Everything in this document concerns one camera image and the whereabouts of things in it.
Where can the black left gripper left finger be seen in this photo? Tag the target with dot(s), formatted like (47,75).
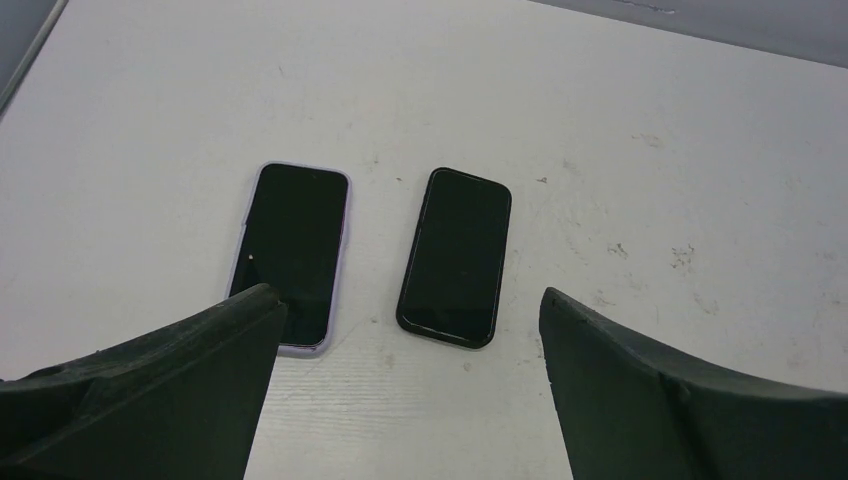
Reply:
(180,402)

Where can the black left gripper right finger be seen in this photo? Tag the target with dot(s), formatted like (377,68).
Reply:
(631,407)

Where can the black phone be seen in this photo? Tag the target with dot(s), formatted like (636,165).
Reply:
(452,283)

